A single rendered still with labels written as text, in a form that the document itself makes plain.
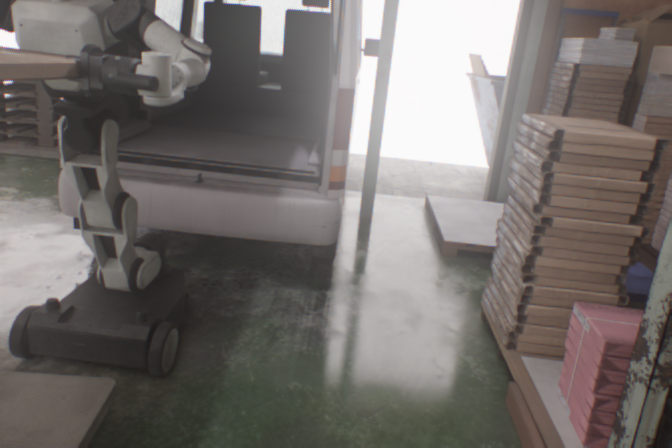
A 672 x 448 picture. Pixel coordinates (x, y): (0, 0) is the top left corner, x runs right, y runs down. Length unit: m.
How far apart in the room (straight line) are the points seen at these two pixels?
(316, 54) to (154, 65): 3.26
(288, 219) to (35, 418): 1.40
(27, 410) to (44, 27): 1.10
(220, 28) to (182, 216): 2.20
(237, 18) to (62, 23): 2.92
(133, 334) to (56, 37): 1.07
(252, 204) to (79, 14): 1.30
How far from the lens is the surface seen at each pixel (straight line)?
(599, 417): 2.13
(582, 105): 4.29
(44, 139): 6.06
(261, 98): 4.58
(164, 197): 2.81
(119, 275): 2.37
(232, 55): 4.64
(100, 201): 2.12
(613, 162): 2.36
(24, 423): 1.86
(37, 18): 1.84
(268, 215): 2.71
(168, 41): 1.66
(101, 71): 1.43
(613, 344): 2.02
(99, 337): 2.26
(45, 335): 2.36
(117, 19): 1.78
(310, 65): 4.54
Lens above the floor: 1.32
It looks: 16 degrees down
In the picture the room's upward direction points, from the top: 5 degrees clockwise
